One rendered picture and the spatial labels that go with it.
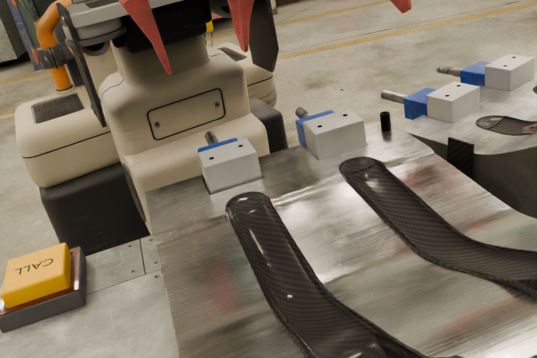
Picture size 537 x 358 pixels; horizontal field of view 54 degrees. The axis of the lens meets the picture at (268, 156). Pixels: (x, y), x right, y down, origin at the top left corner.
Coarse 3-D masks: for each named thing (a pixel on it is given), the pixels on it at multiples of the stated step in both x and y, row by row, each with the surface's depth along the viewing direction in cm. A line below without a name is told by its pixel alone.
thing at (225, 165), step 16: (208, 144) 59; (224, 144) 54; (240, 144) 50; (208, 160) 49; (224, 160) 48; (240, 160) 48; (256, 160) 49; (208, 176) 48; (224, 176) 48; (240, 176) 49; (256, 176) 49
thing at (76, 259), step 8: (72, 280) 52; (72, 288) 51; (0, 296) 52; (48, 296) 51; (56, 296) 51; (0, 304) 51; (24, 304) 50; (32, 304) 50; (0, 312) 50; (8, 312) 50
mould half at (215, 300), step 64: (192, 192) 49; (320, 192) 46; (448, 192) 43; (192, 256) 41; (320, 256) 39; (384, 256) 37; (192, 320) 35; (256, 320) 33; (384, 320) 27; (448, 320) 25; (512, 320) 24
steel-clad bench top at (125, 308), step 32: (96, 256) 59; (128, 256) 58; (0, 288) 57; (96, 288) 54; (128, 288) 53; (160, 288) 52; (64, 320) 50; (96, 320) 50; (128, 320) 49; (160, 320) 48; (0, 352) 48; (32, 352) 47; (64, 352) 47; (96, 352) 46; (128, 352) 45; (160, 352) 44
